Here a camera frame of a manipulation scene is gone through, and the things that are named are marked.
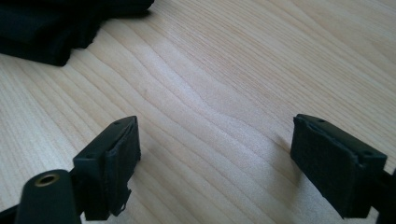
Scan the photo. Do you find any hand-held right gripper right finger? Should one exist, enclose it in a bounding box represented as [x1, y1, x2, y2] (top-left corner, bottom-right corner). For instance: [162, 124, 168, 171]
[290, 113, 389, 219]

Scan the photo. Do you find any black glove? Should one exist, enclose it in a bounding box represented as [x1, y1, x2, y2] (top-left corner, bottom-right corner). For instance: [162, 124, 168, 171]
[0, 0, 156, 67]

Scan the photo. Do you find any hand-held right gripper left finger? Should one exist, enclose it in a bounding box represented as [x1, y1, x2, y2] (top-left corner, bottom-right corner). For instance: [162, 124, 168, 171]
[72, 115, 142, 222]

